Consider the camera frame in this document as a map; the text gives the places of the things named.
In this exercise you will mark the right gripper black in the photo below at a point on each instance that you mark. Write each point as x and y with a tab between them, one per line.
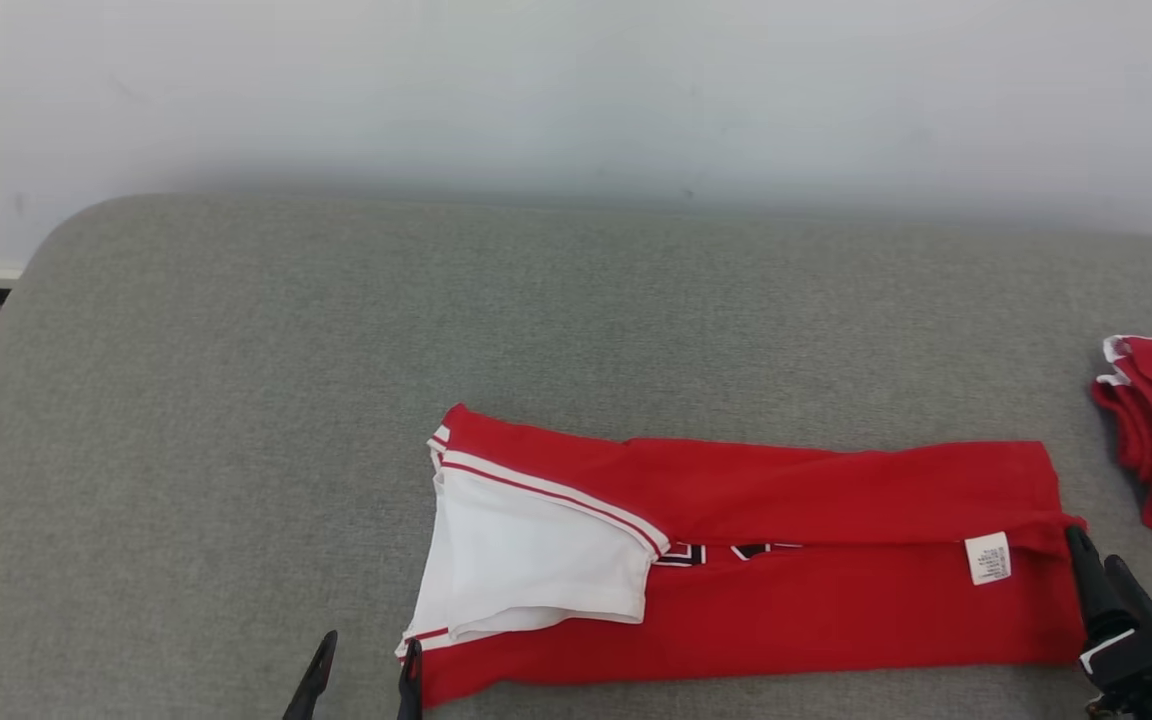
1146	660

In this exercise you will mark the red white basketball jersey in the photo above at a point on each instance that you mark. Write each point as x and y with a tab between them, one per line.
816	600

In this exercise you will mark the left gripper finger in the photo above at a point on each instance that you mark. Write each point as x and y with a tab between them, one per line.
314	685
411	690

